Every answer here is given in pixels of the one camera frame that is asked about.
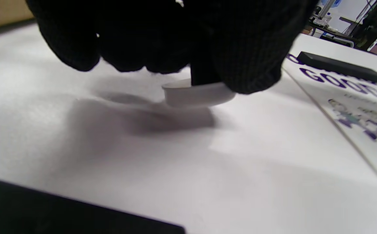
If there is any person's left hand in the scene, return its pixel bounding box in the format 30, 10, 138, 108
26, 0, 319, 95

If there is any white poster purple lettering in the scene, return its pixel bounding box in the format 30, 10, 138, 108
283, 54, 377, 197

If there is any black bar weight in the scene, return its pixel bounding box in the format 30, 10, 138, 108
297, 51, 377, 84
0, 175, 186, 234

